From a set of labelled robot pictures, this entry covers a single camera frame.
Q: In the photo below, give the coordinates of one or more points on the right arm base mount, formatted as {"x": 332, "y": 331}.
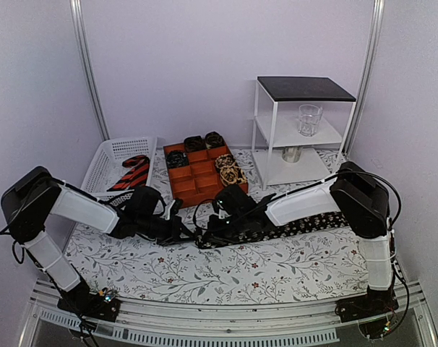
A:
{"x": 376, "y": 306}

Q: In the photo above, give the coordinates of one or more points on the metal cup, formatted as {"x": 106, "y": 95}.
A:
{"x": 292, "y": 154}

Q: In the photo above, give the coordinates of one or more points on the red wooden compartment tray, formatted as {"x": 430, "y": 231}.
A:
{"x": 199, "y": 180}

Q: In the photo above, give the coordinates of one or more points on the rolled black patterned tie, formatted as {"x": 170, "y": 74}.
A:
{"x": 176, "y": 159}

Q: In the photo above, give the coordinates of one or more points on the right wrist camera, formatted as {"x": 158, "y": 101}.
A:
{"x": 218, "y": 209}

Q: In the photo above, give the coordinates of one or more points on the rolled dark olive tie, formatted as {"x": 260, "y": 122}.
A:
{"x": 214, "y": 140}

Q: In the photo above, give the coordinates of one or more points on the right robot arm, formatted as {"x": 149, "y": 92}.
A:
{"x": 352, "y": 196}

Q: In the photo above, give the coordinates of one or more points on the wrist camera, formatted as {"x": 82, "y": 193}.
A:
{"x": 173, "y": 208}
{"x": 218, "y": 209}

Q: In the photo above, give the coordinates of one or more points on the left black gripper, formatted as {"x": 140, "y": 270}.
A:
{"x": 174, "y": 233}

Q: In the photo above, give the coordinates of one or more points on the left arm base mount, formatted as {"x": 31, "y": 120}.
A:
{"x": 92, "y": 301}

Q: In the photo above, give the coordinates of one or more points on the rolled dark brown tie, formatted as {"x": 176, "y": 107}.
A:
{"x": 194, "y": 144}

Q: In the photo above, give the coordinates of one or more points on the white shelf black top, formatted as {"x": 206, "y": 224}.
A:
{"x": 301, "y": 145}

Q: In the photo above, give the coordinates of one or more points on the metal frame post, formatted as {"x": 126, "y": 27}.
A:
{"x": 371, "y": 52}
{"x": 82, "y": 45}

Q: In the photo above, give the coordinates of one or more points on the red black striped tie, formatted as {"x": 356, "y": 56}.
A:
{"x": 137, "y": 175}

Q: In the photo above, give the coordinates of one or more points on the left metal frame post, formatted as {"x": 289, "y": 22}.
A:
{"x": 82, "y": 45}

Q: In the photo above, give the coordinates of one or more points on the right metal frame post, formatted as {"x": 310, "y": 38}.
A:
{"x": 371, "y": 52}

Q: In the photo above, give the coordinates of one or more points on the floral table mat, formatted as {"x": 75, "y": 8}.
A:
{"x": 304, "y": 267}

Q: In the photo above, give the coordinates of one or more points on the rolled beige patterned tie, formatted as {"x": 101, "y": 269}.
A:
{"x": 231, "y": 175}

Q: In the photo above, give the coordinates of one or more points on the black white floral tie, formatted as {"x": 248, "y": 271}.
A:
{"x": 320, "y": 222}

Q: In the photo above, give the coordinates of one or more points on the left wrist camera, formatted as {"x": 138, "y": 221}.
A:
{"x": 173, "y": 208}

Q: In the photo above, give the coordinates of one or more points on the rolled black beige tie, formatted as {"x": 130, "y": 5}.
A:
{"x": 225, "y": 161}

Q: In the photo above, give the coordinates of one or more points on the clear drinking glass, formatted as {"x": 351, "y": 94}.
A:
{"x": 310, "y": 117}

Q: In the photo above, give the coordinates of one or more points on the front metal rail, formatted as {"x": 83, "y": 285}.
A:
{"x": 152, "y": 323}

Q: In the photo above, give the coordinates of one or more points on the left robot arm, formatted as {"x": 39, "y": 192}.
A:
{"x": 36, "y": 196}

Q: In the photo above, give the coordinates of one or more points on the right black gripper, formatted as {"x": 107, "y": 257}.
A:
{"x": 213, "y": 234}

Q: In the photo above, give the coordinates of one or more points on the white plastic basket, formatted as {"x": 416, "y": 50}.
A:
{"x": 106, "y": 167}

